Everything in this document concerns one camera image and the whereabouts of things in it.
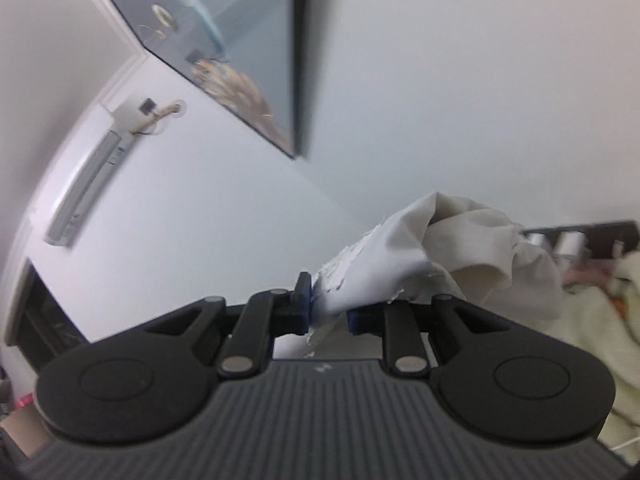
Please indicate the cream fleece blanket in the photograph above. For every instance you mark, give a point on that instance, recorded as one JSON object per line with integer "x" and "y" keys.
{"x": 600, "y": 314}

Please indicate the white air conditioner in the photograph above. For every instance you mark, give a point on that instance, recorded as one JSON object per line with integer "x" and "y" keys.
{"x": 105, "y": 138}

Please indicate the framed wall picture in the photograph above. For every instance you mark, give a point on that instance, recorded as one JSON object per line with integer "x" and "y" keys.
{"x": 246, "y": 55}

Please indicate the black wall shelf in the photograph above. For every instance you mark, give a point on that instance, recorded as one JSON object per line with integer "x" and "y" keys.
{"x": 595, "y": 241}

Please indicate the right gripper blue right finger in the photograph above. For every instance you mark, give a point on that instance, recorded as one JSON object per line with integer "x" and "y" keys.
{"x": 403, "y": 351}

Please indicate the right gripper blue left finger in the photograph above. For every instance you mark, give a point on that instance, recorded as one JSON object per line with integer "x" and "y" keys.
{"x": 252, "y": 329}

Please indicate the white t-shirt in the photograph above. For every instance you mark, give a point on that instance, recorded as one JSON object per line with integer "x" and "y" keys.
{"x": 438, "y": 245}

